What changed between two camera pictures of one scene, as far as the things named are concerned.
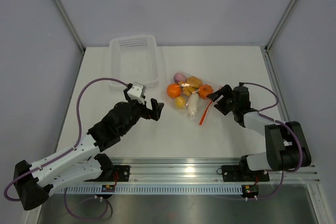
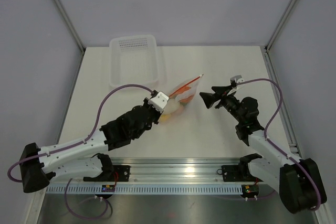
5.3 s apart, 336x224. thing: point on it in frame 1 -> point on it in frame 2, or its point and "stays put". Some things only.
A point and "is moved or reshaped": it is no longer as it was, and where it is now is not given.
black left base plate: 121,173 stays put
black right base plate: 235,173 stays put
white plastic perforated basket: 134,59 stays put
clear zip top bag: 188,92 is moved or reshaped
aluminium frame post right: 287,11 stays put
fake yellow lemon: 180,102 -> 164,117
